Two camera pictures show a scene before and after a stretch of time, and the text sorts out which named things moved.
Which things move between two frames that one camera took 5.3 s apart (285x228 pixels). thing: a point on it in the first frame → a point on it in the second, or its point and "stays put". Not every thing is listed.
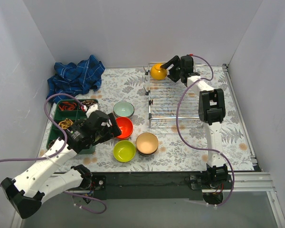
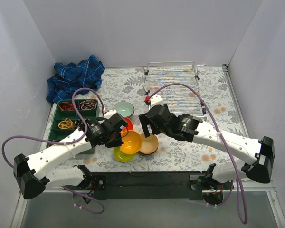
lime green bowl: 124,151 stays put
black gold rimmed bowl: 146,153 stays put
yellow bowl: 157,72 → 132,141
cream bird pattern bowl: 147,143 stays put
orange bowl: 126,127 stays put
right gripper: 175,70 → 151,121
